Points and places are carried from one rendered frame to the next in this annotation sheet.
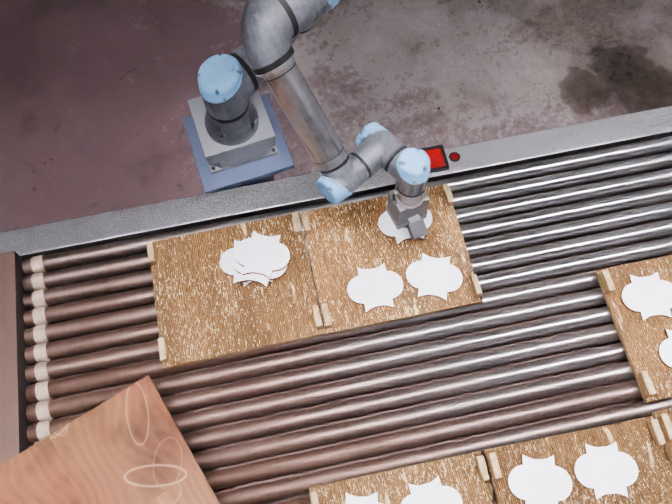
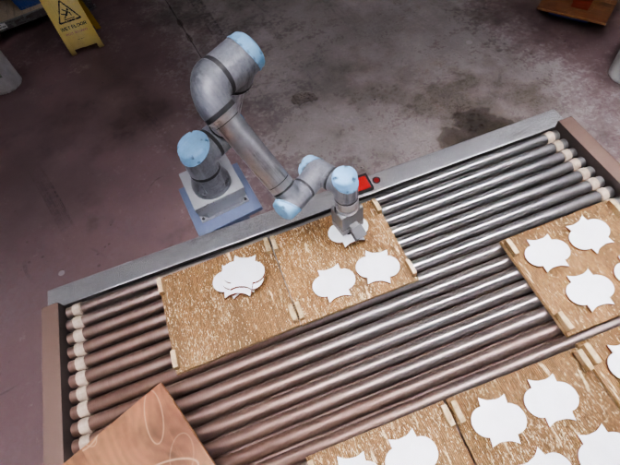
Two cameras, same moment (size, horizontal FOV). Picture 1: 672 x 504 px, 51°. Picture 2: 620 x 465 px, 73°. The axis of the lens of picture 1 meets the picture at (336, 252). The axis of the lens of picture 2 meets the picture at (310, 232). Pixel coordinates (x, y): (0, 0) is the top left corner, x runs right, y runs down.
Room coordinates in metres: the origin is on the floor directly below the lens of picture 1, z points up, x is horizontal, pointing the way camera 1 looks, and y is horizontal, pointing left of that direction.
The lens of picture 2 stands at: (0.07, -0.05, 2.22)
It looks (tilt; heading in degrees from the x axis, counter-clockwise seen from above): 59 degrees down; 0
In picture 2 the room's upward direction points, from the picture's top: 12 degrees counter-clockwise
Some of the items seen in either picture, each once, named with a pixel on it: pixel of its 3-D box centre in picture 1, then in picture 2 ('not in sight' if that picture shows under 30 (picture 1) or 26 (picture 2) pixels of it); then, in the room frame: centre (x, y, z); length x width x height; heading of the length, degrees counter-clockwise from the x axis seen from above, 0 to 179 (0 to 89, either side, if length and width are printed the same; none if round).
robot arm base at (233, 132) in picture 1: (229, 112); (208, 175); (1.15, 0.28, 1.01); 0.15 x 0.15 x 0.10
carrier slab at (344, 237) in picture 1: (388, 256); (340, 257); (0.73, -0.14, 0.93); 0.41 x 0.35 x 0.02; 99
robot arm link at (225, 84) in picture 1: (224, 85); (198, 153); (1.16, 0.27, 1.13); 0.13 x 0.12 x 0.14; 131
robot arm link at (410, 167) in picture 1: (411, 171); (344, 184); (0.83, -0.18, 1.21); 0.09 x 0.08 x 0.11; 41
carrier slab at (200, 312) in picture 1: (234, 287); (226, 301); (0.67, 0.27, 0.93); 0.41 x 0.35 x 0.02; 100
